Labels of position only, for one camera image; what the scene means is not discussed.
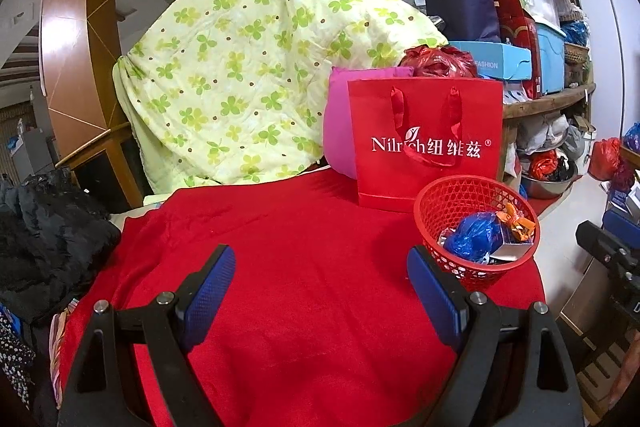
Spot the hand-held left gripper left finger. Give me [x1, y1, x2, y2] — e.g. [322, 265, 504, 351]
[57, 244, 237, 427]

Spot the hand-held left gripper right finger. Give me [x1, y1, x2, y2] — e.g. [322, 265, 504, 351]
[406, 246, 586, 427]

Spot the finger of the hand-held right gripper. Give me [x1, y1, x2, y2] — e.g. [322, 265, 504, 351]
[602, 207, 640, 235]
[575, 221, 633, 273]

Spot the orange and white box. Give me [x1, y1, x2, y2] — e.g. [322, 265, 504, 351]
[502, 202, 536, 243]

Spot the white medicine box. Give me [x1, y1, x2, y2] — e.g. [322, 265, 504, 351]
[487, 241, 533, 264]

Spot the red mesh plastic basket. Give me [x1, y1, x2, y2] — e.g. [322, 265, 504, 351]
[413, 175, 541, 292]

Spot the person's right forearm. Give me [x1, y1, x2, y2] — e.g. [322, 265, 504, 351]
[607, 342, 640, 413]

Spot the red plastic bag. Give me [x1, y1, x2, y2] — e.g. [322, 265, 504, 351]
[587, 137, 636, 192]
[402, 46, 478, 80]
[529, 149, 560, 180]

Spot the steel basin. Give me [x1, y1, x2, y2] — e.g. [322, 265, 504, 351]
[520, 159, 581, 200]

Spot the red blanket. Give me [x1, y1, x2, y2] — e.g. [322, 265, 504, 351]
[52, 167, 546, 427]

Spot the grey cloth bundle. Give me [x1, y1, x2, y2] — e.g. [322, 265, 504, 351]
[517, 112, 571, 158]

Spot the red paper gift bag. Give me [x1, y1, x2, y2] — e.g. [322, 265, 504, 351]
[347, 78, 503, 212]

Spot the striped cloth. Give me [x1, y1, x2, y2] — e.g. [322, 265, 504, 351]
[47, 297, 81, 408]

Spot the black padded jacket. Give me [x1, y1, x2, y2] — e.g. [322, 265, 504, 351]
[0, 169, 123, 323]

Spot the blue storage bin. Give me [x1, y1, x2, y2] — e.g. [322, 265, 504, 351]
[535, 19, 568, 95]

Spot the pink pillow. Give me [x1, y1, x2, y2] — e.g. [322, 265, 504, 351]
[322, 67, 416, 180]

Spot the light blue shoe box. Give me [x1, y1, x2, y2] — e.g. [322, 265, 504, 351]
[450, 41, 533, 80]

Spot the black floral cloth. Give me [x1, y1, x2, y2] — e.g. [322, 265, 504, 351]
[0, 302, 38, 413]

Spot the red gift box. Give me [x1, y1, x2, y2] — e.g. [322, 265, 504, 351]
[492, 0, 543, 100]

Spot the grey cabinet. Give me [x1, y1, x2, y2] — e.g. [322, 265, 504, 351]
[10, 127, 56, 178]

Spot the green clover print quilt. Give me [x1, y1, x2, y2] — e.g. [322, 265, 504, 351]
[112, 0, 448, 195]

